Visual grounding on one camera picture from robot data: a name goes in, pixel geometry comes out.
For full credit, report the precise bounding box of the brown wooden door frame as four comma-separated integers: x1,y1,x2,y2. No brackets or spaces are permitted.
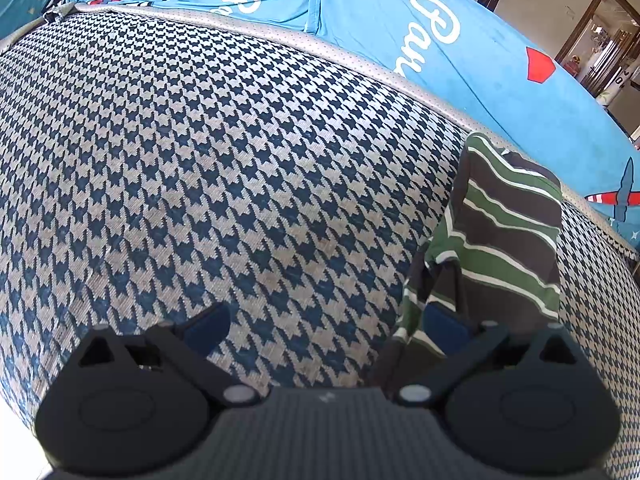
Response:
555,0,634,97

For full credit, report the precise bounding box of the blue white houndstooth mat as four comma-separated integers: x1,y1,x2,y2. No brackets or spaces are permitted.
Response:
0,2,640,480

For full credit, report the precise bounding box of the green brown striped shirt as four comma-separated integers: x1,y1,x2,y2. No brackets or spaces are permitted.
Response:
370,132,564,392

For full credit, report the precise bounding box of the blue printed sofa cover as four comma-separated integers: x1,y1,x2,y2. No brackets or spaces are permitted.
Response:
0,0,640,252

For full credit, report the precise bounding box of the grey refrigerator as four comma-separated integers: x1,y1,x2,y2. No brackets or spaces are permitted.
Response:
595,57,640,143

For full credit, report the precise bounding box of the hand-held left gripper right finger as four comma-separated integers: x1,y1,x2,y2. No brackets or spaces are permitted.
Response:
394,306,591,407

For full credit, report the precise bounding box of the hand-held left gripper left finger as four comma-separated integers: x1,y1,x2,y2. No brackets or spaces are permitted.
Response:
80,302,261,407

